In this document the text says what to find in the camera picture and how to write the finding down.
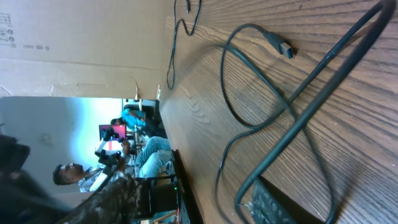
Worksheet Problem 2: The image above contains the cardboard box wall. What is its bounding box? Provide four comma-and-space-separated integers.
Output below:
1, 0, 165, 100

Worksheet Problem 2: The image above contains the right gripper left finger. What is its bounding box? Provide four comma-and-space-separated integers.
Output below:
58, 171, 148, 223

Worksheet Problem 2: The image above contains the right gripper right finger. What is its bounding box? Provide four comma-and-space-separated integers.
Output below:
251, 179, 323, 224

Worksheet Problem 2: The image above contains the pink screen monitor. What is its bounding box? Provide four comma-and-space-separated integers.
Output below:
99, 124, 127, 142

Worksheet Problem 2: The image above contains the seated man dark hair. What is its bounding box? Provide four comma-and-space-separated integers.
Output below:
53, 136, 174, 192

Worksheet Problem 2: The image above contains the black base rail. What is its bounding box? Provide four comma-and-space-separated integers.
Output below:
172, 150, 203, 224

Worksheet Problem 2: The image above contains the person in teal shirt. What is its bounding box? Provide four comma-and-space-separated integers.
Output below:
111, 108, 167, 138

